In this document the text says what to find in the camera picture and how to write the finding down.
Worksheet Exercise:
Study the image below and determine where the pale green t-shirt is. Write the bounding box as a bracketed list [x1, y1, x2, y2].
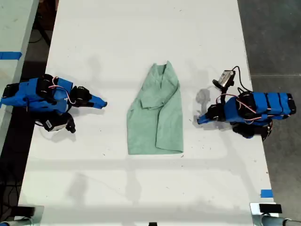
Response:
[126, 60, 185, 156]

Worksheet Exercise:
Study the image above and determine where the long blue tape strip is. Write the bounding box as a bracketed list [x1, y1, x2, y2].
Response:
[0, 51, 23, 60]

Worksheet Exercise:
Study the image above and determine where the pale side table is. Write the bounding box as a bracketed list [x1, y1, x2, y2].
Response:
[0, 0, 40, 151]

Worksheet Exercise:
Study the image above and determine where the small black box on plate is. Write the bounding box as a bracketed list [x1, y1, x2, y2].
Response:
[249, 202, 283, 216]
[11, 205, 45, 221]

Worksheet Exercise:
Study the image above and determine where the black camera stalk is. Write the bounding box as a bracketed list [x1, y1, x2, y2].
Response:
[219, 86, 230, 105]

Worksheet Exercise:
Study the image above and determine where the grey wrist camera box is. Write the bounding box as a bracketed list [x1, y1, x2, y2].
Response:
[212, 69, 236, 89]

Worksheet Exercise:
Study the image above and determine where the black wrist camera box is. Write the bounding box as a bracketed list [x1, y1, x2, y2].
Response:
[43, 113, 77, 134]

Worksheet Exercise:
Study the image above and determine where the black camera cable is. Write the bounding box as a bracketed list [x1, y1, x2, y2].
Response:
[231, 65, 250, 94]
[34, 119, 49, 129]

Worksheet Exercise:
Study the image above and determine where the black floor cable bundle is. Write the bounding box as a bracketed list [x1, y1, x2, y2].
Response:
[0, 181, 23, 214]

